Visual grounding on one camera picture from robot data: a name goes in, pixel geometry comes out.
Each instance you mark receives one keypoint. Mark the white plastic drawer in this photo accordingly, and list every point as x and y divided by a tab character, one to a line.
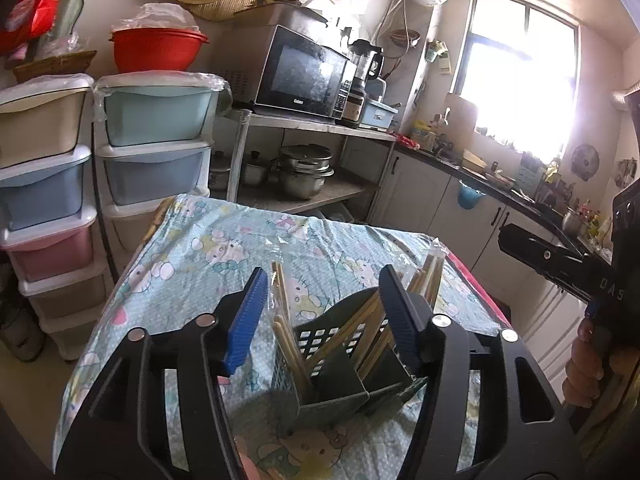
65	295
67	335

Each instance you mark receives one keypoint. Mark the light blue plastic box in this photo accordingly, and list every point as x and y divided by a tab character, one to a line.
380	115

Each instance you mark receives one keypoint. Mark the brown wicker basket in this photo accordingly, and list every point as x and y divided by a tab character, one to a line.
50	66

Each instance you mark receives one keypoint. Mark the kitchen window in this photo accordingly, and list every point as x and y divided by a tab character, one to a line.
520	75

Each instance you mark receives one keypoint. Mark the black blender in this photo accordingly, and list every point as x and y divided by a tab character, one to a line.
362	85

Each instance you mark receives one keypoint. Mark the red plastic bag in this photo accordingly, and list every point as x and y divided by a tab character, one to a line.
35	5

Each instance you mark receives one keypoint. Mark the beige plastic drawer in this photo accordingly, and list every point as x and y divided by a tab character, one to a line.
42	120

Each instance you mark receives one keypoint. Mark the white kitchen cabinets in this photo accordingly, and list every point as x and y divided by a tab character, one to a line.
420	195

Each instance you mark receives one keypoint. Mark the cartoon cat printed cloth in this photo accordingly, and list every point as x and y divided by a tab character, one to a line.
210	240

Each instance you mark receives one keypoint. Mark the bunch of bamboo chopsticks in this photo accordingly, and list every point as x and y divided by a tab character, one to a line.
290	345

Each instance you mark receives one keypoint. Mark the metal shelf rack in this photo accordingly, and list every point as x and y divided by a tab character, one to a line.
320	195

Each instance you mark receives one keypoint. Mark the person's right hand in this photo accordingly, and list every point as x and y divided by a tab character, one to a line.
582	370

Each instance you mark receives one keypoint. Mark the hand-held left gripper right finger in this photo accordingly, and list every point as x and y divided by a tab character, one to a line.
400	325

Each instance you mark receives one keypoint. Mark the teal plastic drawer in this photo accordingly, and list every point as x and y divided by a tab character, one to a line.
155	110

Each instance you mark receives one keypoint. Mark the black microwave oven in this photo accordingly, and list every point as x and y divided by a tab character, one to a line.
300	75

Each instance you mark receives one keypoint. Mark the green plastic utensil basket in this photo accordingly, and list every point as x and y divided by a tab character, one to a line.
340	400

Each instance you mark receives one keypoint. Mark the clear plastic cover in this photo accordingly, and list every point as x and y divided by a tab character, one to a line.
150	15

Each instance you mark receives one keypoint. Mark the light green counter rack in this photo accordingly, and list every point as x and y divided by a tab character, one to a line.
530	172

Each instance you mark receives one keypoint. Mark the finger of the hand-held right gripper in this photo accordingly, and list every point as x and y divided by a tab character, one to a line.
540	257
627	225

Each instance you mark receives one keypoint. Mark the pink plastic drawer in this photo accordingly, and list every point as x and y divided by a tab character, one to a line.
50	252

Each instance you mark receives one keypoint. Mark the small wall fan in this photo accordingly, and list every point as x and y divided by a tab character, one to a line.
585	161

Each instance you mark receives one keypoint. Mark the green wall holder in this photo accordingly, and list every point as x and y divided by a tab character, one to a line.
437	56

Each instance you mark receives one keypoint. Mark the red plastic basin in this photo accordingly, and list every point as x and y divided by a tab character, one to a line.
157	50

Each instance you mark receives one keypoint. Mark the dark floor bucket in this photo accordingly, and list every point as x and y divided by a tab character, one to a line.
20	330

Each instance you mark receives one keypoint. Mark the large steel pot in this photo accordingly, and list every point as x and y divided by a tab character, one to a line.
305	180

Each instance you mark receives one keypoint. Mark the cream plastic drawer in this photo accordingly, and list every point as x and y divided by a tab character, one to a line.
125	225

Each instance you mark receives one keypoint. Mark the grey-blue plastic drawer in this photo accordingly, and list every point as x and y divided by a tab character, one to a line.
155	175

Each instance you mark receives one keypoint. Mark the pink blanket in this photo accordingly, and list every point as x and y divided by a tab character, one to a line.
475	285

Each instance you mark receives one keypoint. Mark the small steel pot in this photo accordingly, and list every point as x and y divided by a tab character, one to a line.
220	174
254	170

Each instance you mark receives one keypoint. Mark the blue plastic drawer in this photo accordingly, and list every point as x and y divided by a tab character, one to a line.
42	187

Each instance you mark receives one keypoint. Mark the blue hanging bin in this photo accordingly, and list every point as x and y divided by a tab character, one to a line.
471	197

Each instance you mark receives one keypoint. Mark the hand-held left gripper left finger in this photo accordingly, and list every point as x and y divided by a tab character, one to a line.
245	325

